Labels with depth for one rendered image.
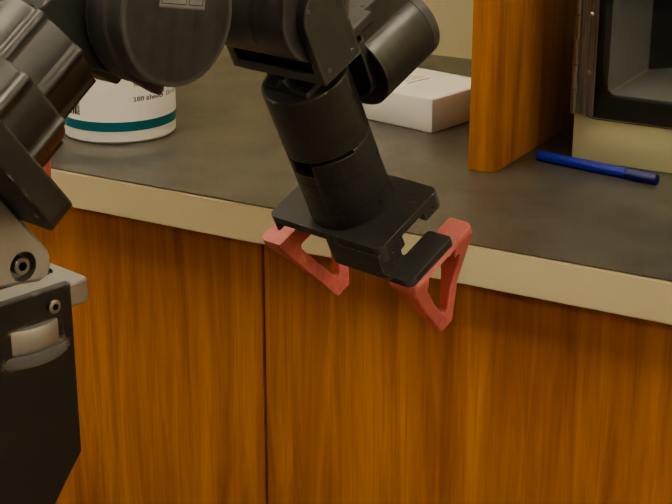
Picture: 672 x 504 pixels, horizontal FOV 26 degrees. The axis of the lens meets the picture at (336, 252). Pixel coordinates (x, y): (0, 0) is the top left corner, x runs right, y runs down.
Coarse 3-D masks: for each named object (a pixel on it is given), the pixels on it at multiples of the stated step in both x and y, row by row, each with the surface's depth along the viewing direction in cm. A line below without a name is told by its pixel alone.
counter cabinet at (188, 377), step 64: (64, 256) 160; (128, 256) 155; (192, 256) 151; (256, 256) 147; (320, 256) 143; (128, 320) 158; (192, 320) 153; (256, 320) 149; (320, 320) 145; (384, 320) 141; (512, 320) 134; (576, 320) 131; (640, 320) 128; (128, 384) 161; (192, 384) 156; (256, 384) 152; (320, 384) 147; (384, 384) 143; (448, 384) 140; (512, 384) 136; (576, 384) 133; (640, 384) 129; (128, 448) 164; (192, 448) 159; (256, 448) 154; (320, 448) 150; (384, 448) 146; (448, 448) 142; (512, 448) 138; (576, 448) 135; (640, 448) 131
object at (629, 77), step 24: (600, 0) 148; (624, 0) 146; (648, 0) 145; (600, 24) 148; (624, 24) 147; (648, 24) 146; (600, 48) 149; (624, 48) 148; (648, 48) 147; (600, 72) 150; (624, 72) 149; (648, 72) 147; (600, 96) 151; (624, 96) 149; (648, 96) 148; (624, 120) 150; (648, 120) 149
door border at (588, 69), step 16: (592, 0) 148; (576, 16) 149; (592, 16) 148; (576, 32) 150; (592, 32) 149; (592, 48) 150; (576, 64) 151; (592, 64) 150; (576, 80) 151; (592, 80) 151; (592, 96) 151; (576, 112) 153; (592, 112) 152
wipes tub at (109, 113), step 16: (96, 80) 159; (96, 96) 159; (112, 96) 159; (128, 96) 159; (144, 96) 160; (160, 96) 162; (80, 112) 161; (96, 112) 160; (112, 112) 160; (128, 112) 160; (144, 112) 161; (160, 112) 162; (80, 128) 161; (96, 128) 161; (112, 128) 160; (128, 128) 161; (144, 128) 161; (160, 128) 163
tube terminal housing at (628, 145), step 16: (576, 128) 154; (592, 128) 153; (608, 128) 153; (624, 128) 152; (640, 128) 151; (656, 128) 150; (576, 144) 155; (592, 144) 154; (608, 144) 153; (624, 144) 152; (640, 144) 151; (656, 144) 150; (592, 160) 155; (608, 160) 154; (624, 160) 153; (640, 160) 152; (656, 160) 151
